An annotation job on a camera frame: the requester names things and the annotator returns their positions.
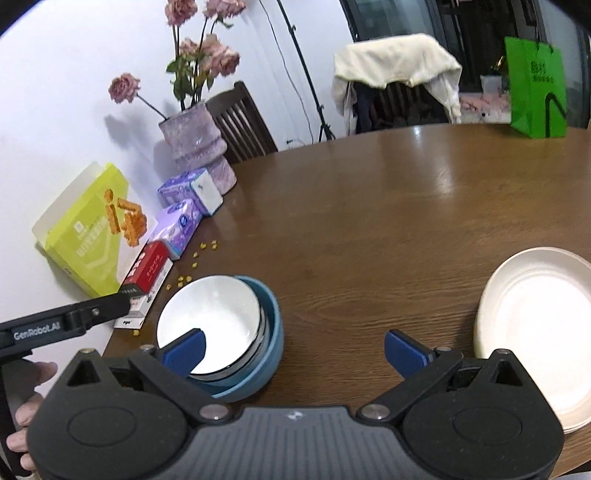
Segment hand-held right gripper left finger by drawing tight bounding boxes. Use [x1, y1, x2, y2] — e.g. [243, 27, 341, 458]
[65, 328, 241, 428]

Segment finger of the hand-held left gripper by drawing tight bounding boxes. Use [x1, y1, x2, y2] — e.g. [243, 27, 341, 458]
[65, 292, 132, 334]

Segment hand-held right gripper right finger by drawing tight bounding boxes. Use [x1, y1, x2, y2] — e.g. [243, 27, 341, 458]
[355, 329, 529, 428]

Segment blue bowl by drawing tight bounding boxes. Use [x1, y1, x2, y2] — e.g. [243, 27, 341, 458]
[185, 275, 284, 403]

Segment large cream plate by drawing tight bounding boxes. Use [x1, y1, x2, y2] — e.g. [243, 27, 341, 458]
[473, 247, 591, 430]
[558, 413, 591, 436]

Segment person's left hand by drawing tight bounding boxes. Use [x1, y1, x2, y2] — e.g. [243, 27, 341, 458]
[6, 361, 58, 462]

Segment red and white box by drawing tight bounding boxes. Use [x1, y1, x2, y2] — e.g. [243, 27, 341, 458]
[113, 240, 174, 330]

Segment yellow-green snack box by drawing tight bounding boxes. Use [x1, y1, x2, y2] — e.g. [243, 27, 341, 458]
[31, 161, 160, 299]

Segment purple tissue pack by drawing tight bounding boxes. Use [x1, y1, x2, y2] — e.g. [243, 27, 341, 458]
[147, 198, 204, 261]
[157, 167, 223, 217]

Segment scattered yellow crumbs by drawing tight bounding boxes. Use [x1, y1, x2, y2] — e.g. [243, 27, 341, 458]
[131, 237, 220, 352]

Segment purple textured vase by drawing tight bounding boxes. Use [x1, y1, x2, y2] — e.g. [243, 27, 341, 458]
[158, 100, 238, 195]

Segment black cloth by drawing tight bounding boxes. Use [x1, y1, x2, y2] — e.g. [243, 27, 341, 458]
[388, 99, 451, 127]

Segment dark wooden slatted chair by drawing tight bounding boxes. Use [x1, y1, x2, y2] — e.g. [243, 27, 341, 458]
[205, 80, 279, 166]

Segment dark blue garment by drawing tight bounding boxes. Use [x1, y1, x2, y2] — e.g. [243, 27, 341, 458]
[353, 83, 379, 134]

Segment black tripod stand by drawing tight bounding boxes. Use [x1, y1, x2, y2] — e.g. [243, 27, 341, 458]
[276, 0, 337, 141]

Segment wooden chair with clothes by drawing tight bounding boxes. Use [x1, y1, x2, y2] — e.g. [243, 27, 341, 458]
[369, 80, 451, 127]

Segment pink blanket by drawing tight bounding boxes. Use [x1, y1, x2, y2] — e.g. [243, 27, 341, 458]
[459, 92, 511, 114]

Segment dried pink flower bouquet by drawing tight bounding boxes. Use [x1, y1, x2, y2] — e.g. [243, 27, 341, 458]
[108, 0, 247, 121]

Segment green paper bag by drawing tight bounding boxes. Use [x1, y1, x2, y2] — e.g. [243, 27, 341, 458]
[504, 36, 568, 139]

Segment cream jacket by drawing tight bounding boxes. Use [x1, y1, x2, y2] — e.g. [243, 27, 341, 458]
[333, 33, 462, 125]

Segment black power cable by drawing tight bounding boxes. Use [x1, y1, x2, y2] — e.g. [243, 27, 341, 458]
[259, 0, 310, 139]

